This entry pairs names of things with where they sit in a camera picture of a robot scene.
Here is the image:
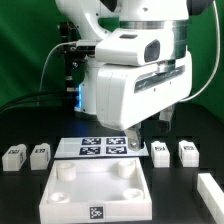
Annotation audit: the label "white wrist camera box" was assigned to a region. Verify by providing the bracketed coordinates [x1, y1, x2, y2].
[95, 28, 174, 66]

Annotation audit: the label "white square tabletop tray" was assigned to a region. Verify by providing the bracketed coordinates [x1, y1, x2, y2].
[39, 158, 152, 224]

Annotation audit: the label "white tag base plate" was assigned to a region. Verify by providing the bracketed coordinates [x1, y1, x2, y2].
[55, 136, 148, 159]

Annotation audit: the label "white camera cable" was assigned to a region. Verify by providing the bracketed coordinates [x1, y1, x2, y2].
[38, 42, 78, 93]

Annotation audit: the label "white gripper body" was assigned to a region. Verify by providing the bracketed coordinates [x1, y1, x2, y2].
[96, 52, 192, 130]

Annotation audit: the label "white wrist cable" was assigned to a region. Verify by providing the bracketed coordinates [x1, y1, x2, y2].
[181, 0, 222, 103]

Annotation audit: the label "grey mounted camera bar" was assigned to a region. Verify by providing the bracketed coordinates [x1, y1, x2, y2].
[76, 40, 99, 54]

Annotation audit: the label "white L-shaped obstacle wall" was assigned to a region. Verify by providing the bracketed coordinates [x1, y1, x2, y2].
[197, 173, 224, 224]

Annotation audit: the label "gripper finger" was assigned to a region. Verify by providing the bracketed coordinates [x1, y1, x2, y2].
[127, 124, 144, 150]
[157, 105, 175, 133]

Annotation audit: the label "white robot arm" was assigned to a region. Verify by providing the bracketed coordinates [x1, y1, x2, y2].
[55, 0, 215, 150]

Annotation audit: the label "black camera stand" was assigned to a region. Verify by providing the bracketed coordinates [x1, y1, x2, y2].
[58, 22, 88, 111]

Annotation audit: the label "black floor cables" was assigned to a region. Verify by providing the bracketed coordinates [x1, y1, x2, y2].
[0, 89, 78, 116]

